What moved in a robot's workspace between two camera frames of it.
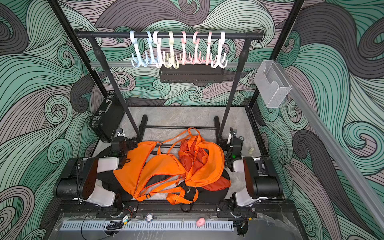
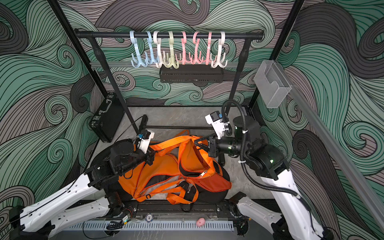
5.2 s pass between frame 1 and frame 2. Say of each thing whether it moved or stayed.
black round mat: moved
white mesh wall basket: stayed
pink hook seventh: stayed
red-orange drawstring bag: moved
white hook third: stayed
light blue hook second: stayed
